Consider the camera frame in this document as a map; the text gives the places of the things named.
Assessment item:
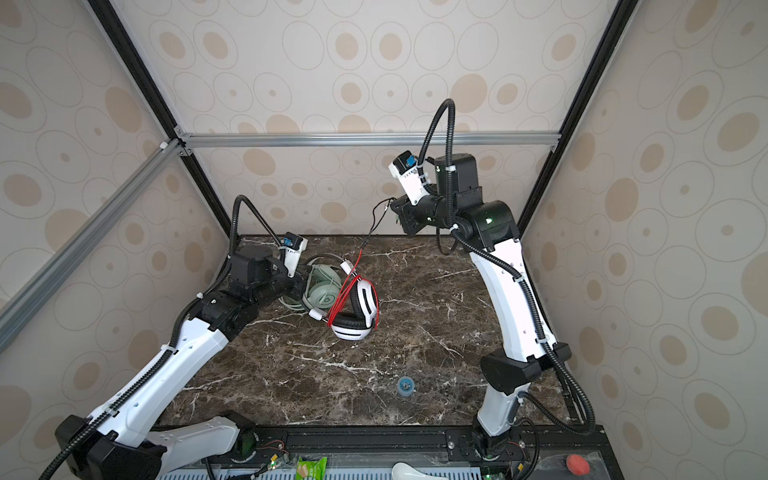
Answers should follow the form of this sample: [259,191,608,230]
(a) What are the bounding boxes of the mint green headphones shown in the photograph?
[279,262,342,313]

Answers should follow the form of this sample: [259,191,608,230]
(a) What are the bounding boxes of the green snack packet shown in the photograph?
[295,457,328,480]

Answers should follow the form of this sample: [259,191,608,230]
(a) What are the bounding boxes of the red round button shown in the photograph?
[566,454,591,477]

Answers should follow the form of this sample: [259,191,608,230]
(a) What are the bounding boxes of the black vertical frame post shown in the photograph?
[518,0,639,234]
[85,0,231,236]

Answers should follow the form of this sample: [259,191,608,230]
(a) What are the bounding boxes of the black vertical frame post left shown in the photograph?
[85,0,231,236]

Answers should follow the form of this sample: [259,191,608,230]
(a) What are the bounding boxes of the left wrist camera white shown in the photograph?
[281,232,307,278]

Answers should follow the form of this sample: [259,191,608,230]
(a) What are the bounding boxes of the small blue tape roll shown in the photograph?
[397,376,415,397]

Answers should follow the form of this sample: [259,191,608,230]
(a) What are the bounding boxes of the white spoon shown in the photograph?
[391,462,442,480]

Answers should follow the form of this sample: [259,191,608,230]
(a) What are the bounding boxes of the black vertical frame post right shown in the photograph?
[518,0,639,234]

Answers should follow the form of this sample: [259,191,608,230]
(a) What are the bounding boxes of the horizontal aluminium rail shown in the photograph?
[180,131,561,148]

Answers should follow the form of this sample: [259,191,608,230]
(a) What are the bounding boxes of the diagonal aluminium rail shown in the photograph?
[1,139,181,350]

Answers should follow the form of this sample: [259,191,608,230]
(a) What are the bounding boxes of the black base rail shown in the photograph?
[192,423,623,479]

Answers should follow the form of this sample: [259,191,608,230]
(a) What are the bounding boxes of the white black red headphones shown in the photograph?
[309,258,379,341]

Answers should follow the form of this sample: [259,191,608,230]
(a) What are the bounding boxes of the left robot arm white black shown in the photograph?
[41,195,299,479]

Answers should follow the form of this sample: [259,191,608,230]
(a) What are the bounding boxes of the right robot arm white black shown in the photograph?
[389,99,596,457]

